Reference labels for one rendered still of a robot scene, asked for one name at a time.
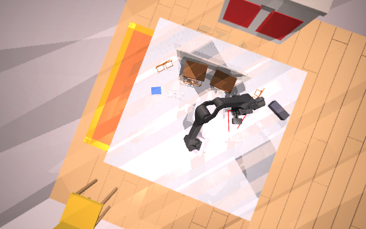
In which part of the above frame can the blue flat slab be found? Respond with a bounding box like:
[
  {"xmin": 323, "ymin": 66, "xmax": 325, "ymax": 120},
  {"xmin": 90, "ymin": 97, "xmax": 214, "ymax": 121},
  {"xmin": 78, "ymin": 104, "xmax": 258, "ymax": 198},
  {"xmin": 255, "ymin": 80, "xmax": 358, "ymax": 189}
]
[{"xmin": 151, "ymin": 87, "xmax": 161, "ymax": 95}]

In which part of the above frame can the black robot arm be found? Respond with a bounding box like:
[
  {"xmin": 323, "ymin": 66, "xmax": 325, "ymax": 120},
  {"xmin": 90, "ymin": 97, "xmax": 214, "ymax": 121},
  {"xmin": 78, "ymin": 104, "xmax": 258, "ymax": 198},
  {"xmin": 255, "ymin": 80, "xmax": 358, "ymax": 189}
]
[{"xmin": 184, "ymin": 94, "xmax": 266, "ymax": 151}]

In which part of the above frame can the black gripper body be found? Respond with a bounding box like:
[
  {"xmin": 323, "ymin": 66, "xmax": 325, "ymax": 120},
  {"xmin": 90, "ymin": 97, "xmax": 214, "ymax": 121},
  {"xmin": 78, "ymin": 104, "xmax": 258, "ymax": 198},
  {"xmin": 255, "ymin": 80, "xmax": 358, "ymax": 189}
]
[{"xmin": 231, "ymin": 95, "xmax": 242, "ymax": 124}]

